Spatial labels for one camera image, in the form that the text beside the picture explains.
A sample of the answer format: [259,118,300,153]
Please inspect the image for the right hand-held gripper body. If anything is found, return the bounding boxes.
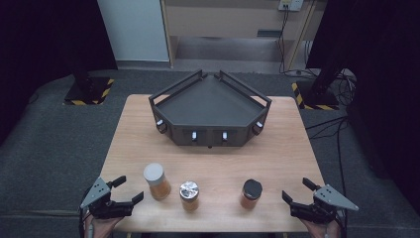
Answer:
[289,183,360,225]

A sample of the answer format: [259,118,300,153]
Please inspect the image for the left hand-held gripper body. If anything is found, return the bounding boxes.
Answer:
[79,177,135,220]

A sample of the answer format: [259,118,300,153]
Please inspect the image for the white lid spice jar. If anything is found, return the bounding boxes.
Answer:
[143,162,172,201]

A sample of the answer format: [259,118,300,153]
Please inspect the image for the silver lid spice jar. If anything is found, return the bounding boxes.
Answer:
[178,180,201,212]

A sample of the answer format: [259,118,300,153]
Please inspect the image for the black corner shelf rack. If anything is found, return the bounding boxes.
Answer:
[148,68,272,148]

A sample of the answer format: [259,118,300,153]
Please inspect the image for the person's right hand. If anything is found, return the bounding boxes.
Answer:
[300,217,343,238]

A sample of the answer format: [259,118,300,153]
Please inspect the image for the person's left hand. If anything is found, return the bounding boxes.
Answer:
[83,212,125,238]

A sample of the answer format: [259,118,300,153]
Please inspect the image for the black lid spice jar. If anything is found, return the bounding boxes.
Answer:
[240,178,263,210]

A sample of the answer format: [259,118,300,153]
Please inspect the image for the black stand with striped base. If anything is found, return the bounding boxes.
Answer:
[291,49,351,111]
[63,59,115,106]

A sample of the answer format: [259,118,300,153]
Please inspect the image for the white panel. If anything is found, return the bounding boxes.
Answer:
[97,0,170,62]

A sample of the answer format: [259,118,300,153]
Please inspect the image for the light wooden cabinet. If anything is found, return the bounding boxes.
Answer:
[159,0,319,71]

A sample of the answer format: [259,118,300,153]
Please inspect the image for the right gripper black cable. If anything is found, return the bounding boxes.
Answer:
[335,209,349,238]

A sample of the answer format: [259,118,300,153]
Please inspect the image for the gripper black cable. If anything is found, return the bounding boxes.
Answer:
[78,205,85,238]
[335,209,349,238]

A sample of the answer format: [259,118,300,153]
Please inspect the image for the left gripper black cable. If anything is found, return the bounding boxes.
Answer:
[78,205,85,238]

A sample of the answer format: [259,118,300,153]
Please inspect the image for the black floor cable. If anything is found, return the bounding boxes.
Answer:
[305,115,350,238]

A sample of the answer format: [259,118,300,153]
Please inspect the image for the tangled black cables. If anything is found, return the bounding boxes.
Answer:
[333,69,358,107]

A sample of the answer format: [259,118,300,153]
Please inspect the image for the black outlet cable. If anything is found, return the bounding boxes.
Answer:
[277,9,318,77]

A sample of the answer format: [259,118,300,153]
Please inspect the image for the white wall outlet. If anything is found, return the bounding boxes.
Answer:
[277,0,304,12]

